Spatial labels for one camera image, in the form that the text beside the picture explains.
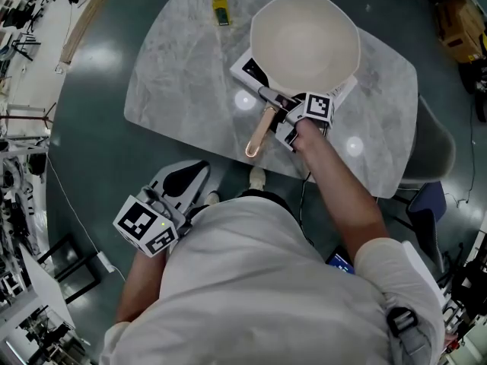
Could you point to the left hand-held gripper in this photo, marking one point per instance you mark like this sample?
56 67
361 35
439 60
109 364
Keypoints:
142 226

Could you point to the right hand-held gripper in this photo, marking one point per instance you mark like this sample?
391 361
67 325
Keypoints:
317 106

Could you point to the person's left forearm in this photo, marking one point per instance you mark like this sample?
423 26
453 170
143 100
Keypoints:
141 283

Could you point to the person's right forearm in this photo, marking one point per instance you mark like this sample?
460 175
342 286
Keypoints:
335 188

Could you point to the person's white shoe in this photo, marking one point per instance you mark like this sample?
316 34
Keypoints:
212 197
257 177

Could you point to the grey marble table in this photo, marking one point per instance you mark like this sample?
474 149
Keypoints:
182 82

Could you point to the white power strip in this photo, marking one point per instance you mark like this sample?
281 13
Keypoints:
105 262

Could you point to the yellow bottle with black cap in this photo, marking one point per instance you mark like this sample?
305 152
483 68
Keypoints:
221 11

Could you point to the person's white shirt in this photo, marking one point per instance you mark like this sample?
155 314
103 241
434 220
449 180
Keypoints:
247 287

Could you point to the grey shell chair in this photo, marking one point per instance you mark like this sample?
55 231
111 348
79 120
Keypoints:
433 146

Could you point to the white board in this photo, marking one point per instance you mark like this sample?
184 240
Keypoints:
45 283

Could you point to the red-brown stand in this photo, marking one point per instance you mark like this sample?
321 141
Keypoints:
26 117

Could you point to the tablet with blue screen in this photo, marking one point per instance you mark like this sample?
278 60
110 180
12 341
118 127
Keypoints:
340 262

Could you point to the blue chair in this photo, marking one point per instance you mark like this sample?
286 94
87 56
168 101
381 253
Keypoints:
428 204

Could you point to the wooden planks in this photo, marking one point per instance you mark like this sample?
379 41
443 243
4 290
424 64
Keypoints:
87 17

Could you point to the large cardboard box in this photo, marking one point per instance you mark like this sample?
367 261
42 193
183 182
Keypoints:
460 25

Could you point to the black metal frame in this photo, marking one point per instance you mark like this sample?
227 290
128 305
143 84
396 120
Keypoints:
68 264

